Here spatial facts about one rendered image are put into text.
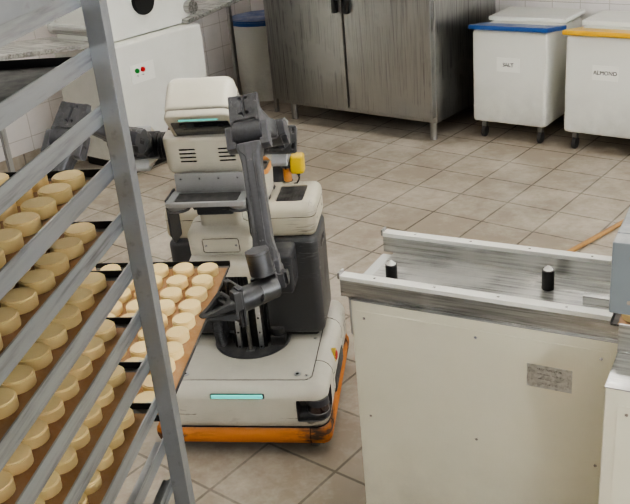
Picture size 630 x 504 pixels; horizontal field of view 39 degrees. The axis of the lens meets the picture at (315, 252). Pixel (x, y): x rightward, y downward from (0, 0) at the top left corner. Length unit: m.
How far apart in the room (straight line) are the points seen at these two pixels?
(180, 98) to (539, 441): 1.40
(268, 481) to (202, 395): 0.37
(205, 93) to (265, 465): 1.30
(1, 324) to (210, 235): 1.74
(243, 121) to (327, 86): 4.30
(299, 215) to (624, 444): 1.46
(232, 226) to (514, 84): 3.45
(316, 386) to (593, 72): 3.31
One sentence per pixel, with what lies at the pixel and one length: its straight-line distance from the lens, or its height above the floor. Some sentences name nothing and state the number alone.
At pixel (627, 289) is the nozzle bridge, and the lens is 1.91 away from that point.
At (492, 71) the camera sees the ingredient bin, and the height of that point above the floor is 0.47.
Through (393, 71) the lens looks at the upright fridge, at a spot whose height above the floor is 0.48.
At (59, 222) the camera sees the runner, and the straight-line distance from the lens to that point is 1.29.
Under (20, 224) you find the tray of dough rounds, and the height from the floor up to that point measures 1.51.
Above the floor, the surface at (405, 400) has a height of 0.55.
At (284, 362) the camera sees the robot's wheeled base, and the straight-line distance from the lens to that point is 3.21.
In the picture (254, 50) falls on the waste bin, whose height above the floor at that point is 0.43.
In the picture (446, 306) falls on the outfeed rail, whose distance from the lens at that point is 2.29.
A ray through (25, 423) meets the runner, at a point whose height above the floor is 1.32.
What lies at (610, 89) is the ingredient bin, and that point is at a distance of 5.79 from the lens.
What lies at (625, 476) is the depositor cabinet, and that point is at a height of 0.62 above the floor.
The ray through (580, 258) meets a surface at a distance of 2.46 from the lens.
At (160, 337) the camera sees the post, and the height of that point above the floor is 1.19.
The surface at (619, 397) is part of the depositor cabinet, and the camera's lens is 2.05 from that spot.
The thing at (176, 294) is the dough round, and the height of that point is 1.03.
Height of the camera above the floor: 1.96
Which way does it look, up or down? 25 degrees down
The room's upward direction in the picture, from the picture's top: 5 degrees counter-clockwise
